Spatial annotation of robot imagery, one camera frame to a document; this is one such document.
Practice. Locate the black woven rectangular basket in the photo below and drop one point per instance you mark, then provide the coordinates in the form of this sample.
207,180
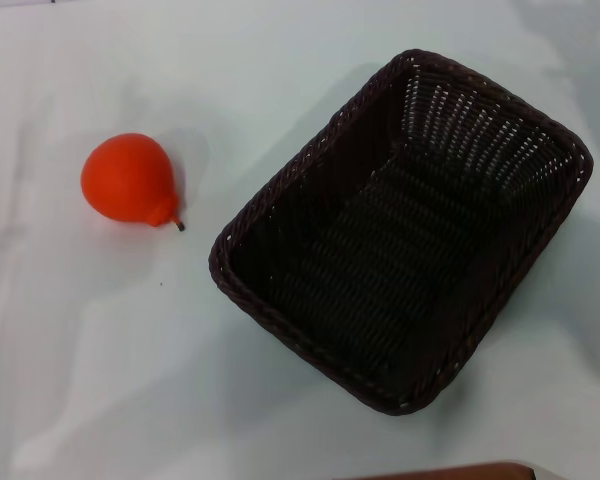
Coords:
380,260

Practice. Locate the orange toy pear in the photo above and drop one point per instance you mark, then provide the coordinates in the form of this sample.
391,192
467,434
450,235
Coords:
125,182

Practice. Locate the white tablecloth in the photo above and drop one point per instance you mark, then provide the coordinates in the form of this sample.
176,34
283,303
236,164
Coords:
130,350

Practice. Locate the brown wooden board edge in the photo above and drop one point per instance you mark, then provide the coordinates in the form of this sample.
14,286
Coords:
455,472

